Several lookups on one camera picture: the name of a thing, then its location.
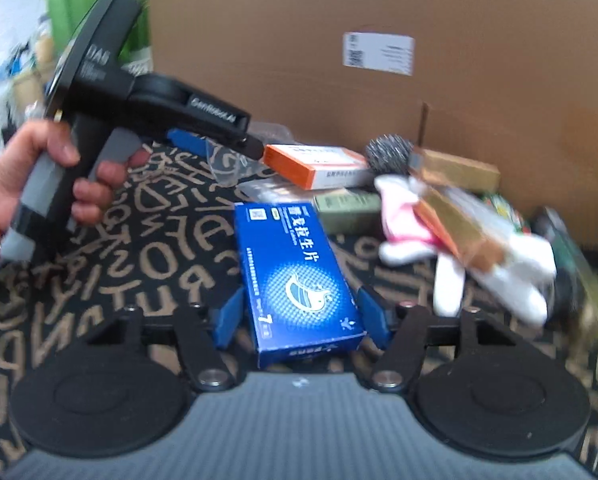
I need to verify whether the blue medicine box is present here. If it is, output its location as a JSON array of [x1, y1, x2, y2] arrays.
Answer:
[[234, 203, 366, 368]]

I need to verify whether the person's left hand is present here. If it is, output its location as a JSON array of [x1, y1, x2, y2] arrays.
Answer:
[[0, 119, 151, 252]]

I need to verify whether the clear plastic wrapper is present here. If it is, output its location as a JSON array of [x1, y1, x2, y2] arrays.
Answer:
[[207, 122, 295, 188]]

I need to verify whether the olive green small box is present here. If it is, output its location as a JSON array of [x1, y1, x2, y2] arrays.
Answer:
[[313, 192, 381, 235]]

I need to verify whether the orange white medicine box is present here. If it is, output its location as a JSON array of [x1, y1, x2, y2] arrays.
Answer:
[[262, 144, 374, 191]]

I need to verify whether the green packaging bag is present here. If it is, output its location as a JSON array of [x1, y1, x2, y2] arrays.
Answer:
[[46, 0, 154, 81]]

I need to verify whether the gold orange flat box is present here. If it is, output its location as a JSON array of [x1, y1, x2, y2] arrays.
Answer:
[[414, 188, 505, 273]]

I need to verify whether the gold long box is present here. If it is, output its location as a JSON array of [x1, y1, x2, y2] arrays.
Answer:
[[409, 148, 500, 193]]

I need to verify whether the steel wool scrubber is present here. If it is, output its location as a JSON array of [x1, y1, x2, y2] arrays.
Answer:
[[364, 134, 414, 176]]

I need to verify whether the large cardboard box wall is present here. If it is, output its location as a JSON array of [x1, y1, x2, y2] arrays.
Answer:
[[149, 0, 598, 248]]

